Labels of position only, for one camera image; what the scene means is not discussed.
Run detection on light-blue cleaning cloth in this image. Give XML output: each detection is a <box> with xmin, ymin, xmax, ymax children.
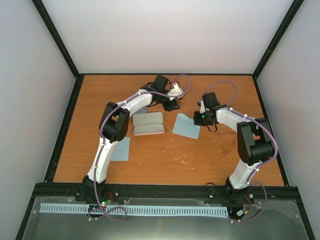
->
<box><xmin>172</xmin><ymin>113</ymin><xmax>200</xmax><ymax>140</ymax></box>
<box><xmin>111</xmin><ymin>137</ymin><xmax>131</xmax><ymax>162</ymax></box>

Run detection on pink glasses case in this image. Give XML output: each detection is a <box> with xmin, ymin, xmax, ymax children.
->
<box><xmin>132</xmin><ymin>112</ymin><xmax>165</xmax><ymax>136</ymax></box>

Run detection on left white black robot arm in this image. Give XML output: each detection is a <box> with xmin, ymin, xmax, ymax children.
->
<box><xmin>82</xmin><ymin>75</ymin><xmax>185</xmax><ymax>202</ymax></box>

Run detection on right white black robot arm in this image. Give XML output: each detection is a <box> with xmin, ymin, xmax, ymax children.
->
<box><xmin>193</xmin><ymin>92</ymin><xmax>278</xmax><ymax>202</ymax></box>

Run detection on grey-blue glasses case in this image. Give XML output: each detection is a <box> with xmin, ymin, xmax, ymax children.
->
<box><xmin>135</xmin><ymin>106</ymin><xmax>148</xmax><ymax>114</ymax></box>

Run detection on red-framed clear glasses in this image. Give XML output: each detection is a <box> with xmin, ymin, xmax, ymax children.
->
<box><xmin>212</xmin><ymin>132</ymin><xmax>237</xmax><ymax>156</ymax></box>

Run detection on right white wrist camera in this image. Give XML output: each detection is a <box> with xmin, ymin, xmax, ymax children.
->
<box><xmin>198</xmin><ymin>99</ymin><xmax>207</xmax><ymax>118</ymax></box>

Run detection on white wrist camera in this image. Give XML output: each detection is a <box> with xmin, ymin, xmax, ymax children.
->
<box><xmin>167</xmin><ymin>82</ymin><xmax>184</xmax><ymax>101</ymax></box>
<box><xmin>198</xmin><ymin>99</ymin><xmax>207</xmax><ymax>118</ymax></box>

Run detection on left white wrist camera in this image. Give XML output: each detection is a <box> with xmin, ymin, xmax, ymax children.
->
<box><xmin>167</xmin><ymin>82</ymin><xmax>184</xmax><ymax>101</ymax></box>

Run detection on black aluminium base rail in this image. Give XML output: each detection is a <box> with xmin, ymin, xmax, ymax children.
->
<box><xmin>32</xmin><ymin>182</ymin><xmax>300</xmax><ymax>204</ymax></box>

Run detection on black cage frame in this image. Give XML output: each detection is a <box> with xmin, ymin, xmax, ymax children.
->
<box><xmin>16</xmin><ymin>0</ymin><xmax>303</xmax><ymax>240</ymax></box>

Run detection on light-blue slotted cable duct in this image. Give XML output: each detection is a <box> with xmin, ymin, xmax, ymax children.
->
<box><xmin>38</xmin><ymin>203</ymin><xmax>229</xmax><ymax>218</ymax></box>

